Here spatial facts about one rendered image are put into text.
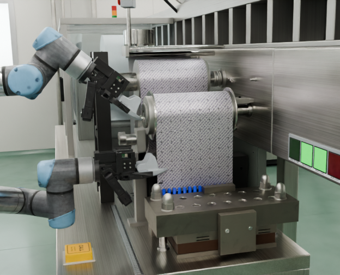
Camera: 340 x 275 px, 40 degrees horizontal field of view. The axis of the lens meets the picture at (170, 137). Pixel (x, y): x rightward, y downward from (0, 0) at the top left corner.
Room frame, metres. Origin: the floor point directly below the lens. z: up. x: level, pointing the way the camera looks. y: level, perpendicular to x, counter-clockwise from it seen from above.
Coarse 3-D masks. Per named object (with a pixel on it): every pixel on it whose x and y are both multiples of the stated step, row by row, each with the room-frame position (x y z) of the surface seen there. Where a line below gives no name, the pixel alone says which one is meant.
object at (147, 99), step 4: (148, 96) 1.37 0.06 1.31; (144, 100) 1.38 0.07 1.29; (148, 100) 1.34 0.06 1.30; (232, 100) 1.39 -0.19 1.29; (148, 104) 1.33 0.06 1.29; (152, 104) 1.33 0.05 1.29; (232, 104) 1.38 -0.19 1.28; (148, 108) 1.33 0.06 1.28; (152, 108) 1.33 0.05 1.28; (148, 112) 1.33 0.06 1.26; (152, 112) 1.32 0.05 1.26; (148, 116) 1.33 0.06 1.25; (152, 116) 1.32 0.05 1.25; (148, 120) 1.33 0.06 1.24; (152, 120) 1.32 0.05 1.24; (148, 124) 1.34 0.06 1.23; (152, 124) 1.32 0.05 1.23; (144, 128) 1.40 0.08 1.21; (148, 128) 1.34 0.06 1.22; (152, 128) 1.33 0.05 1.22; (148, 132) 1.34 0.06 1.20; (152, 132) 1.34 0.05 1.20
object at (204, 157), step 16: (160, 144) 1.32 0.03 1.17; (176, 144) 1.33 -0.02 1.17; (192, 144) 1.34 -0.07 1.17; (208, 144) 1.35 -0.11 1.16; (224, 144) 1.36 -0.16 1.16; (160, 160) 1.32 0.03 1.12; (176, 160) 1.33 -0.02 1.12; (192, 160) 1.34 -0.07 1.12; (208, 160) 1.35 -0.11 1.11; (224, 160) 1.36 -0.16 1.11; (160, 176) 1.32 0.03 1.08; (176, 176) 1.33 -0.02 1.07; (192, 176) 1.34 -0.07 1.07; (208, 176) 1.35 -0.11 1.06; (224, 176) 1.37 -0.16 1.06
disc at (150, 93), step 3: (147, 93) 1.41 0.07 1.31; (150, 93) 1.36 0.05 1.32; (150, 96) 1.36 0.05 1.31; (153, 96) 1.34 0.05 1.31; (153, 99) 1.33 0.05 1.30; (153, 102) 1.32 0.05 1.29; (153, 105) 1.32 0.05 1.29; (153, 108) 1.32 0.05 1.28; (156, 117) 1.31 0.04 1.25; (156, 120) 1.31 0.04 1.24; (156, 123) 1.31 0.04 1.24; (156, 126) 1.31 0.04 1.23; (153, 129) 1.33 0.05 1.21; (153, 132) 1.33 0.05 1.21; (150, 135) 1.38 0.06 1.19; (153, 135) 1.33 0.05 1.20; (150, 138) 1.38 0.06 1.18; (153, 138) 1.34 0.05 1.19
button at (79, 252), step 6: (66, 246) 1.18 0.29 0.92; (72, 246) 1.18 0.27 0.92; (78, 246) 1.18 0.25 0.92; (84, 246) 1.18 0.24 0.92; (90, 246) 1.18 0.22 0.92; (66, 252) 1.14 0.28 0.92; (72, 252) 1.14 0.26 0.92; (78, 252) 1.14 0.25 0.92; (84, 252) 1.14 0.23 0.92; (90, 252) 1.14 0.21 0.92; (66, 258) 1.12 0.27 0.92; (72, 258) 1.13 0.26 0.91; (78, 258) 1.13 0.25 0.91; (84, 258) 1.13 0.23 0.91; (90, 258) 1.14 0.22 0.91
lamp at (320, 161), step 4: (316, 148) 1.06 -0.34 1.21; (316, 152) 1.06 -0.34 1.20; (320, 152) 1.04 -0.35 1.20; (324, 152) 1.02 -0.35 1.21; (316, 156) 1.06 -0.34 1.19; (320, 156) 1.04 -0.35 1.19; (324, 156) 1.02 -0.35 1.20; (316, 160) 1.06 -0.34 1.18; (320, 160) 1.04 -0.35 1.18; (324, 160) 1.02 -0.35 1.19; (316, 164) 1.06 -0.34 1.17; (320, 164) 1.04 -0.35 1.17; (324, 164) 1.02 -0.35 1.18; (316, 168) 1.06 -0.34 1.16; (320, 168) 1.04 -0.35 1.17; (324, 168) 1.02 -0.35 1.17
